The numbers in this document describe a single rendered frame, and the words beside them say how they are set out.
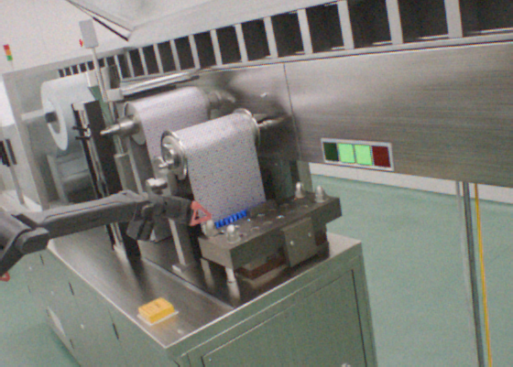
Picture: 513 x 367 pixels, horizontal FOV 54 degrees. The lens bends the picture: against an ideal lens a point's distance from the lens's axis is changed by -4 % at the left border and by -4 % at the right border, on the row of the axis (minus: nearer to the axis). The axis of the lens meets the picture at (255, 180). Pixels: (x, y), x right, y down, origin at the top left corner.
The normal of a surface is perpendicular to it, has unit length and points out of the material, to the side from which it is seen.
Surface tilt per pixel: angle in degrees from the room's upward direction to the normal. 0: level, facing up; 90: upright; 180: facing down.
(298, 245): 90
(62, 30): 90
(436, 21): 90
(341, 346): 90
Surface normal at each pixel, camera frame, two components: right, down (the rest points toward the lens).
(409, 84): -0.79, 0.32
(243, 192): 0.58, 0.11
